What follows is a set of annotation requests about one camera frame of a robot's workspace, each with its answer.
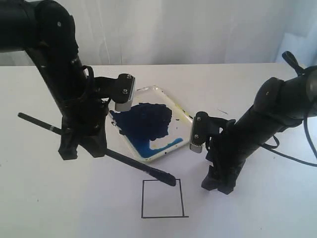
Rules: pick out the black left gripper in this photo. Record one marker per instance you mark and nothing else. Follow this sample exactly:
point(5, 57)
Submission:
point(86, 120)

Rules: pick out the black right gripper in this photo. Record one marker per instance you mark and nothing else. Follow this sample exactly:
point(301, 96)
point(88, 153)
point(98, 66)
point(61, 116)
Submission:
point(227, 150)

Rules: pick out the black paintbrush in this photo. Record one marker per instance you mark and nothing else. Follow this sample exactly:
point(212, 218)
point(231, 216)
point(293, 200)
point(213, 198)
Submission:
point(156, 173)

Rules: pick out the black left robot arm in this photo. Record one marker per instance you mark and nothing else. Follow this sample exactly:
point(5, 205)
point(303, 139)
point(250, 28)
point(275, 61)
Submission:
point(45, 31)

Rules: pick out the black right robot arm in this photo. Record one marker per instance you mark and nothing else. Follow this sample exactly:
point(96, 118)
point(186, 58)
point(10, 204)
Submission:
point(278, 105)

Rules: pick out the white paint tray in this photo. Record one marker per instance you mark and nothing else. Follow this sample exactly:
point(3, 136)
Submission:
point(154, 126)

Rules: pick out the white paper sheet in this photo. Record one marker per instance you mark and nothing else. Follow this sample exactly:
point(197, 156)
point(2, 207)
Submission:
point(103, 198)

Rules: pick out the white curtain backdrop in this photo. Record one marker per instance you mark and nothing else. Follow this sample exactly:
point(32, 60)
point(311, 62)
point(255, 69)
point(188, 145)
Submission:
point(119, 32)

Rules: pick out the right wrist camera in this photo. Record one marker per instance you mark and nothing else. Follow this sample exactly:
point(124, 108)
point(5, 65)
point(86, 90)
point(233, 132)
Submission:
point(198, 132)

